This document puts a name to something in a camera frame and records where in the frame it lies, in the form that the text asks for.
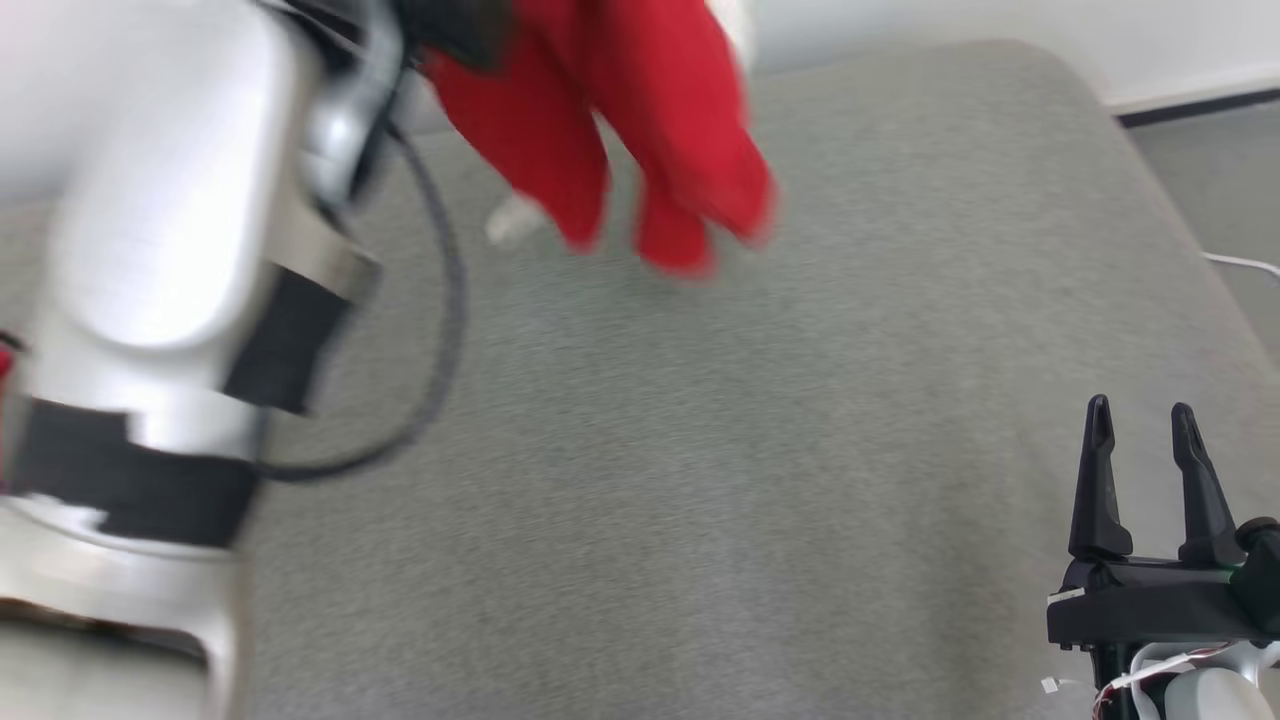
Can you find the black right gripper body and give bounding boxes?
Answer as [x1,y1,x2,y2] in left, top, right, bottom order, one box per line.
[1047,555,1280,651]

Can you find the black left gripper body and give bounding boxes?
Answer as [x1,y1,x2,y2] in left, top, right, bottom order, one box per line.
[395,0,515,73]

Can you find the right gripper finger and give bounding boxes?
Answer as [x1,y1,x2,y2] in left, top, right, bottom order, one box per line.
[1171,403,1244,566]
[1068,395,1134,559]

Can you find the red garment striped white trim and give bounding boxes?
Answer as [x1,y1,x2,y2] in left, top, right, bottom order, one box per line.
[418,0,779,279]

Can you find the thin white red wires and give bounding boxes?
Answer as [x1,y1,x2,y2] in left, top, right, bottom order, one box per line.
[1040,643,1246,720]

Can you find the white floor cable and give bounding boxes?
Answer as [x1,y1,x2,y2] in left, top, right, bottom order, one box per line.
[1203,251,1280,280]

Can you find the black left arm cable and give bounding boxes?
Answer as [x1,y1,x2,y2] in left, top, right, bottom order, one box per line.
[255,120,469,484]

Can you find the dark wall baseboard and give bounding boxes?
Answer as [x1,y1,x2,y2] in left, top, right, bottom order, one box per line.
[1115,88,1280,129]

